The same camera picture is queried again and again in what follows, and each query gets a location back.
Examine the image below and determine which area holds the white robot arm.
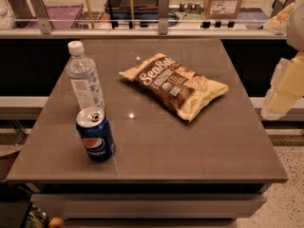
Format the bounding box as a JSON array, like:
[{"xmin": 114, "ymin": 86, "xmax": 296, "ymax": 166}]
[{"xmin": 261, "ymin": 0, "xmax": 304, "ymax": 121}]

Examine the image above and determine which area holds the blue pepsi can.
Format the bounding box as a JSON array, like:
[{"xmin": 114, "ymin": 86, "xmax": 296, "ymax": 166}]
[{"xmin": 76, "ymin": 106, "xmax": 115, "ymax": 162}]

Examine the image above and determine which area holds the clear plastic water bottle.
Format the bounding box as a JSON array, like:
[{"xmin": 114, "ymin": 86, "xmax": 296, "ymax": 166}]
[{"xmin": 67, "ymin": 41, "xmax": 105, "ymax": 109}]

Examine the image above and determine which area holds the metal railing post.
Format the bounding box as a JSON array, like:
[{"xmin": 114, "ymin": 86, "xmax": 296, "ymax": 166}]
[
  {"xmin": 30, "ymin": 0, "xmax": 53, "ymax": 34},
  {"xmin": 158, "ymin": 0, "xmax": 169, "ymax": 35}
]

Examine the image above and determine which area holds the metal railing post centre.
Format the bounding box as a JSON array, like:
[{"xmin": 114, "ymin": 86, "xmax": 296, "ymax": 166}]
[{"xmin": 158, "ymin": 0, "xmax": 169, "ymax": 35}]

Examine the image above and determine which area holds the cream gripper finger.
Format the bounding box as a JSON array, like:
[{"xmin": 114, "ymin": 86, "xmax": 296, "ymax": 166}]
[
  {"xmin": 263, "ymin": 3, "xmax": 294, "ymax": 33},
  {"xmin": 261, "ymin": 51, "xmax": 304, "ymax": 121}
]

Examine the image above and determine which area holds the brown sea salt chips bag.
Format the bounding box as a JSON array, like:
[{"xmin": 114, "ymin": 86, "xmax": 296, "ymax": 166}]
[{"xmin": 121, "ymin": 53, "xmax": 229, "ymax": 122}]

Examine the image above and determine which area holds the brown table with drawers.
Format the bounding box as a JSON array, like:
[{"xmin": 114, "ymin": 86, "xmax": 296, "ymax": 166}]
[{"xmin": 8, "ymin": 38, "xmax": 288, "ymax": 228}]

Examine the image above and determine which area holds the purple plastic crate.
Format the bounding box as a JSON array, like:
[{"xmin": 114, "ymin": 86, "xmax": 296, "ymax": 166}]
[{"xmin": 25, "ymin": 3, "xmax": 86, "ymax": 29}]

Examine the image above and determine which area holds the metal railing post left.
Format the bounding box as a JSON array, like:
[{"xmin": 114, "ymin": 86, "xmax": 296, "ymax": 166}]
[{"xmin": 30, "ymin": 0, "xmax": 53, "ymax": 34}]

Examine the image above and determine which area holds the cardboard box with label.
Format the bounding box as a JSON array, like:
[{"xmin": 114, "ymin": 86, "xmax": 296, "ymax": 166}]
[{"xmin": 203, "ymin": 0, "xmax": 243, "ymax": 19}]

